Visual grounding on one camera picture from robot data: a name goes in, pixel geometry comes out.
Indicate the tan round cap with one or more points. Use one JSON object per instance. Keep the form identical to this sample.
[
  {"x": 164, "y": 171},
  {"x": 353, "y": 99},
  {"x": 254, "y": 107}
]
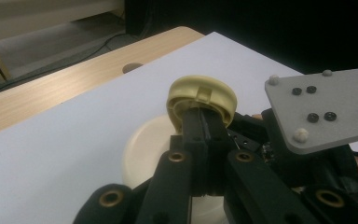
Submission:
[{"x": 199, "y": 87}]

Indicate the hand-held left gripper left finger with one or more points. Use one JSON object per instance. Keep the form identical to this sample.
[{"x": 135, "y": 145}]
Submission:
[{"x": 194, "y": 146}]

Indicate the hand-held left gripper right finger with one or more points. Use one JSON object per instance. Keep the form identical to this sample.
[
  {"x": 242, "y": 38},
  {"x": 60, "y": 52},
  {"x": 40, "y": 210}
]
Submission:
[{"x": 217, "y": 146}]

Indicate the dark curtain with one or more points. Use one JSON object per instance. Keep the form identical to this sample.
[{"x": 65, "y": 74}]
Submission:
[{"x": 245, "y": 25}]

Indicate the glass jar with cream lid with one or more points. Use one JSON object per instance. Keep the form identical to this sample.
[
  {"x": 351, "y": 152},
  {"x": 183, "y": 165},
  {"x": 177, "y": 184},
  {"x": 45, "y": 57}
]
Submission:
[{"x": 146, "y": 149}]

